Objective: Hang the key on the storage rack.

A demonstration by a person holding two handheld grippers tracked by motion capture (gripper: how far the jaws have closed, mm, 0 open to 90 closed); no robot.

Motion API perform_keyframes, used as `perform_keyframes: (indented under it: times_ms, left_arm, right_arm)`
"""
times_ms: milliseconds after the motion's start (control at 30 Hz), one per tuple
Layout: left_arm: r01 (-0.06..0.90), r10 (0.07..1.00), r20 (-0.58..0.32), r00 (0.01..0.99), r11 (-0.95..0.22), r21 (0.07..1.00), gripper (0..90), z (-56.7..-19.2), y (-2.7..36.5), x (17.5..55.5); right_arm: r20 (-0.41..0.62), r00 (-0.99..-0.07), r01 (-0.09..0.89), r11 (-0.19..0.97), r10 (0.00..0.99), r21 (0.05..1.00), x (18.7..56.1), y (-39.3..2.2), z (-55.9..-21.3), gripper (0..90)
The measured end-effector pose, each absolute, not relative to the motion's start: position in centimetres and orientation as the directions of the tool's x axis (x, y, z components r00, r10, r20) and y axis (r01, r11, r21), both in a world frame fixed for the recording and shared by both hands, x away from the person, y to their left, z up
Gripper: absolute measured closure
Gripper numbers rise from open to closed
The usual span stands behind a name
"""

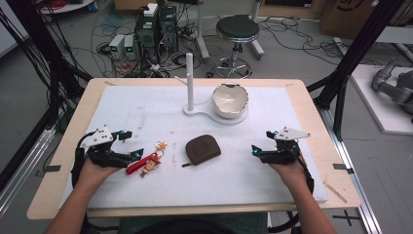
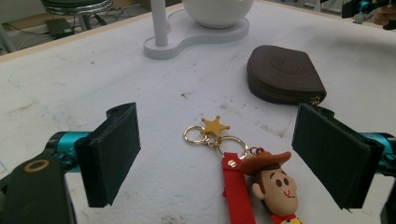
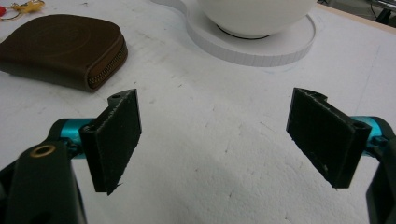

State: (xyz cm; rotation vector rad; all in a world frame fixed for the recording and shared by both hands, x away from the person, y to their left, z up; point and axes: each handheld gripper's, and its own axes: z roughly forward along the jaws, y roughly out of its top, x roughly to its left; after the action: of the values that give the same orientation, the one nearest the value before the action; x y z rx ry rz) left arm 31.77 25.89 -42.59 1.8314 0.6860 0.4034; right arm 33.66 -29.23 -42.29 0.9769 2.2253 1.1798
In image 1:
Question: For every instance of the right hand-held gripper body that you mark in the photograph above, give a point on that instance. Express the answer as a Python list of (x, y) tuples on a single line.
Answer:
[(282, 156)]

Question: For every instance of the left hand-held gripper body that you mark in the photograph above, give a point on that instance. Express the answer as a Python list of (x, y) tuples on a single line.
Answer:
[(99, 138)]

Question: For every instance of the brown pouch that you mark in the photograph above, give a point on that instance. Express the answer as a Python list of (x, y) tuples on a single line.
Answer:
[(203, 150)]

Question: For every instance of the person's right hand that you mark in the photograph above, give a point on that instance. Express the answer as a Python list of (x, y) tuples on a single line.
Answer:
[(292, 175)]

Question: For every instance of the person's left hand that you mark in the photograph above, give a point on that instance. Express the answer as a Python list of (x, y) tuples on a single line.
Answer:
[(95, 175)]

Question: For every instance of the white foam mat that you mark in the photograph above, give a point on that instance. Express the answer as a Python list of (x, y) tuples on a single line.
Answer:
[(227, 185)]

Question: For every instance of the white eggshell bowl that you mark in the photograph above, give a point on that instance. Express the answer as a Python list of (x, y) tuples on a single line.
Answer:
[(230, 102)]

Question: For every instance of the wooden table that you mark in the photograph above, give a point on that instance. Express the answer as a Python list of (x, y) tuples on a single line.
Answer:
[(337, 152)]

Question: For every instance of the grey tape piece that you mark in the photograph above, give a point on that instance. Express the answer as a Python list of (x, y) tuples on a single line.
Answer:
[(342, 167), (52, 168)]

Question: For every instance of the thin wooden stick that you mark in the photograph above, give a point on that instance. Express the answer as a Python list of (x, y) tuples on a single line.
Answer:
[(335, 192)]

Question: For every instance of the white stand with pole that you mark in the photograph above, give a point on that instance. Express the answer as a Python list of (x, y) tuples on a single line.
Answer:
[(190, 81)]

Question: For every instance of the small white power box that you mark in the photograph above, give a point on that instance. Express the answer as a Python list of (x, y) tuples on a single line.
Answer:
[(129, 47), (116, 45)]

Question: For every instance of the person's dark green clothing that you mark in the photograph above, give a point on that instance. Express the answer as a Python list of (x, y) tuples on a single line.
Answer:
[(195, 224)]

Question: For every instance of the white platform board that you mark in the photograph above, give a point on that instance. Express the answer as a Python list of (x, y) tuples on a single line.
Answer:
[(373, 110)]

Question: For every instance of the black computer tower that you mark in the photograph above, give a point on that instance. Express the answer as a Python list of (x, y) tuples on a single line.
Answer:
[(147, 35), (168, 27)]

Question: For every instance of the black round stool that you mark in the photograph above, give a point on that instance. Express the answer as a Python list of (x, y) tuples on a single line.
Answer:
[(237, 27)]

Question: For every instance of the white round table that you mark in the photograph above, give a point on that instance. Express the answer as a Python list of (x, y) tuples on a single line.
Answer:
[(65, 6)]

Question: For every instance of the cardboard box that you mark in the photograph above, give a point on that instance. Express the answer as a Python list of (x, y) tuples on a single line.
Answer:
[(347, 16)]

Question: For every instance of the aluminium rail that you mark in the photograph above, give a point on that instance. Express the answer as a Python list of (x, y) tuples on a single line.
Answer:
[(352, 175), (22, 172)]

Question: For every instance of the black metal frame post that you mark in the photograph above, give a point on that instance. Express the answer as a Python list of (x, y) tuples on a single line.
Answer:
[(48, 48), (354, 55)]

